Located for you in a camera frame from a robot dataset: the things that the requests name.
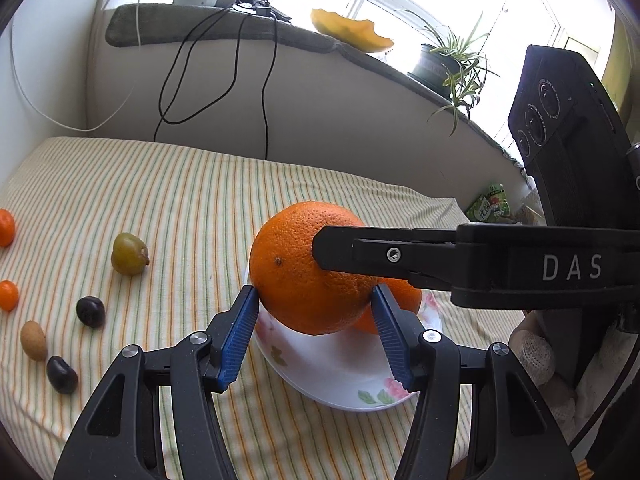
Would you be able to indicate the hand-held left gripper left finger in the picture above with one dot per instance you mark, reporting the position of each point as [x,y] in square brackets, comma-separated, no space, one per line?
[237,340]

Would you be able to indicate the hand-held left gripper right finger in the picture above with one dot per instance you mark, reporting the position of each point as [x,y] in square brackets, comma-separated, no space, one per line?
[392,340]

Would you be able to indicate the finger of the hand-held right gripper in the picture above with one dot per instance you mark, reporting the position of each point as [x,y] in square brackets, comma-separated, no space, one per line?
[360,252]

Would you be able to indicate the white floral plate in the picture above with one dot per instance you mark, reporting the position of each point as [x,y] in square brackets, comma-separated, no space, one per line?
[330,365]

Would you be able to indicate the large orange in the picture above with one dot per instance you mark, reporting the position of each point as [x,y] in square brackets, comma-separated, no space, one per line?
[290,280]

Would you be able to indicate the small mandarin orange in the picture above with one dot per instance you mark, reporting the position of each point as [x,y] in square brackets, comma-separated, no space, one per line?
[7,295]

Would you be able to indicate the person's right hand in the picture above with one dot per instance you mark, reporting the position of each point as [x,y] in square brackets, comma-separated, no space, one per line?
[537,357]

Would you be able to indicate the green snack packet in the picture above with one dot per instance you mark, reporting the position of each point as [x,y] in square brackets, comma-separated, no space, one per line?
[490,205]

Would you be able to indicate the green plum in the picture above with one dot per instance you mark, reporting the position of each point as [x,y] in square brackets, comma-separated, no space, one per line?
[129,255]

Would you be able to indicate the dark grape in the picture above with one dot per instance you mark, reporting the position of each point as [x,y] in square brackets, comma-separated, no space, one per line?
[62,375]
[90,312]

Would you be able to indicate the striped bedsheet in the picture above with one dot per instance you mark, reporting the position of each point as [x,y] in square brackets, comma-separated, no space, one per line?
[175,200]

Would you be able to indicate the potted spider plant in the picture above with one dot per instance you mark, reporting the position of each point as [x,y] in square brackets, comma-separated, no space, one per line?
[435,67]

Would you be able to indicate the brown longan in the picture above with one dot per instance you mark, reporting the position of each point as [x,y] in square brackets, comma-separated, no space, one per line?
[33,340]

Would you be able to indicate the grey windowsill cover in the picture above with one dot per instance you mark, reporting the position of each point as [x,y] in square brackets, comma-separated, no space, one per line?
[300,40]

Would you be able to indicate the orange pumpkin slice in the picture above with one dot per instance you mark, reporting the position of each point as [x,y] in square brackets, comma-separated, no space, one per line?
[345,27]

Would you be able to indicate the black adapter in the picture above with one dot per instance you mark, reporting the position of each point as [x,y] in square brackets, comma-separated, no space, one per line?
[272,12]

